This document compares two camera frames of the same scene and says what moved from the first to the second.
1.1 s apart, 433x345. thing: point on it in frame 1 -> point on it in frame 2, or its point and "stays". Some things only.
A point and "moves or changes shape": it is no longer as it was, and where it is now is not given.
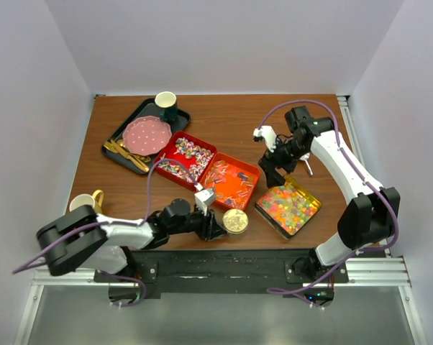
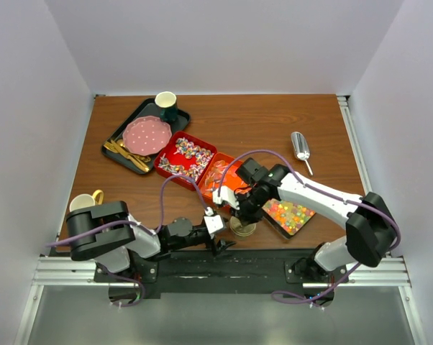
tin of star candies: x=288 y=208 stays
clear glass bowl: x=236 y=232 moves or changes shape
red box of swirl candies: x=195 y=154 stays
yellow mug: x=95 y=201 stays
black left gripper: x=209 y=226 -> x=216 y=248
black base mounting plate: x=229 y=272 stays
